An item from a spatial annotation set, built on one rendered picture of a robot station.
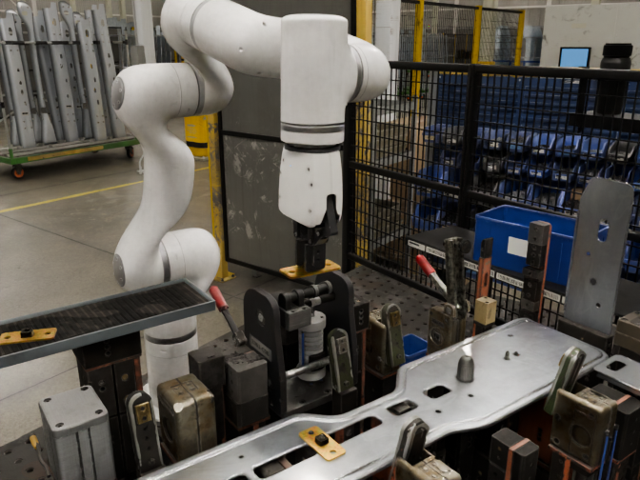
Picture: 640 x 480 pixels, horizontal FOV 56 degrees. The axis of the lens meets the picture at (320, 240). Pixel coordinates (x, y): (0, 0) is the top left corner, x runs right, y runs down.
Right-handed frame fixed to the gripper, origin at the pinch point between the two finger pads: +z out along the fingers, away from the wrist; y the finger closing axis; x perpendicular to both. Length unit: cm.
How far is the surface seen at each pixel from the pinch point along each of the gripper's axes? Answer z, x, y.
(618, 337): 30, 73, 6
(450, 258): 15, 46, -18
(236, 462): 33.2, -10.9, -2.8
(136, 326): 17.9, -18.8, -25.2
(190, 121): 89, 256, -757
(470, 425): 32.8, 27.0, 9.0
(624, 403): 34, 58, 17
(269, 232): 92, 127, -262
